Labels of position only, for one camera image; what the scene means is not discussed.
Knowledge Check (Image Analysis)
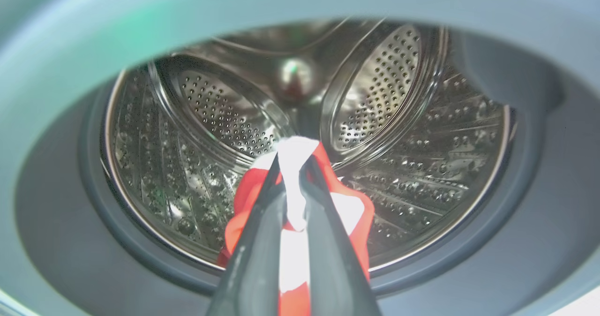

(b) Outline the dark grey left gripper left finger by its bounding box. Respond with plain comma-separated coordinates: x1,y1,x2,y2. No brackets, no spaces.
205,155,287,316

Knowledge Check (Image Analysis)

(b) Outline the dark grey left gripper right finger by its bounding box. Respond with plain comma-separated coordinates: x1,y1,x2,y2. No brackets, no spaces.
299,155,383,316

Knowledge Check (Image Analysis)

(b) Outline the red and white cloth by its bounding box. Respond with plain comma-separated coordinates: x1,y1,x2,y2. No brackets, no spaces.
217,136,375,316

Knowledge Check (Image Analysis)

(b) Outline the stainless steel washing machine drum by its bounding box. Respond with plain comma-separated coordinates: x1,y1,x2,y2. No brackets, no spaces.
101,18,512,272

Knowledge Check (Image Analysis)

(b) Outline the grey rubber door gasket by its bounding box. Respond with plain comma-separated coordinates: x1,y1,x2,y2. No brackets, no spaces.
14,18,600,316

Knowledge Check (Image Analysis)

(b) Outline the white front-load washing machine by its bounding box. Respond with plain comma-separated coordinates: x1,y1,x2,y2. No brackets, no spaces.
0,0,600,316

